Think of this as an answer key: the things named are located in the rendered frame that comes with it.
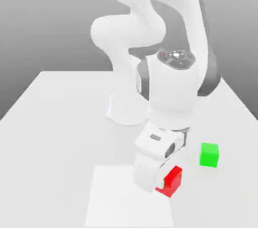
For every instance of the small red cube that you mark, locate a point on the small red cube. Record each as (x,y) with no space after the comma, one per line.
(172,181)

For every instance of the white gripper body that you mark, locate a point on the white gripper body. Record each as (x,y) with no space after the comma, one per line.
(146,173)

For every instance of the small green cube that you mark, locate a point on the small green cube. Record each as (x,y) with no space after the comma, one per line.
(209,155)

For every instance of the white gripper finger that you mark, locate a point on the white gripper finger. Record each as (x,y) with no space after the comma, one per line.
(162,184)

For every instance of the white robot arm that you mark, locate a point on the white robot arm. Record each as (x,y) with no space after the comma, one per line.
(173,95)

